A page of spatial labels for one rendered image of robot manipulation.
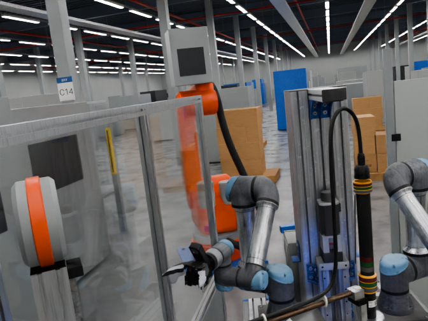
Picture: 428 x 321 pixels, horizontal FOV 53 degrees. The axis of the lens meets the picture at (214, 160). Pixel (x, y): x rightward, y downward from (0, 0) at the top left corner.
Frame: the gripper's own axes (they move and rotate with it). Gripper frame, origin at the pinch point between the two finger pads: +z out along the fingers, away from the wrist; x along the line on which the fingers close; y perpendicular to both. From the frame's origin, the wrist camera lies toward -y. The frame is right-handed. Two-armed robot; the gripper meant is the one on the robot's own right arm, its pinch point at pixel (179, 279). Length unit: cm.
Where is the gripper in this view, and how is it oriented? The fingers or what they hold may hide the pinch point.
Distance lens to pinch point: 150.2
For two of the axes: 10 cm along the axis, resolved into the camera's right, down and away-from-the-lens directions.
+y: -0.1, 9.7, 2.3
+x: -8.8, -1.2, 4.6
